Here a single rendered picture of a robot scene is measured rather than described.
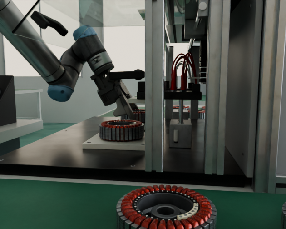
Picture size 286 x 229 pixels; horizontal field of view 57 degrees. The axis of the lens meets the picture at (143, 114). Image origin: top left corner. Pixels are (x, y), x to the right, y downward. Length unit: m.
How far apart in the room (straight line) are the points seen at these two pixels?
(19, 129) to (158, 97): 0.76
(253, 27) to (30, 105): 5.98
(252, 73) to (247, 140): 0.11
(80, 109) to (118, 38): 1.69
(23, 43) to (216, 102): 0.55
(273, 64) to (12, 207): 0.43
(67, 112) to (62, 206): 5.51
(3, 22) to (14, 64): 5.65
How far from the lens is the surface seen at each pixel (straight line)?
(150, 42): 0.44
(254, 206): 0.42
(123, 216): 0.30
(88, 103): 5.71
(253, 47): 0.44
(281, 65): 0.44
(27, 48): 0.81
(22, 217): 0.39
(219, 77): 0.44
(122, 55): 5.50
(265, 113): 0.44
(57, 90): 0.87
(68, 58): 0.95
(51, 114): 6.06
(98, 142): 0.61
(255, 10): 0.45
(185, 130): 0.61
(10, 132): 1.07
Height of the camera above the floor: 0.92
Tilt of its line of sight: 7 degrees down
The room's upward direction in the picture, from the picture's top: straight up
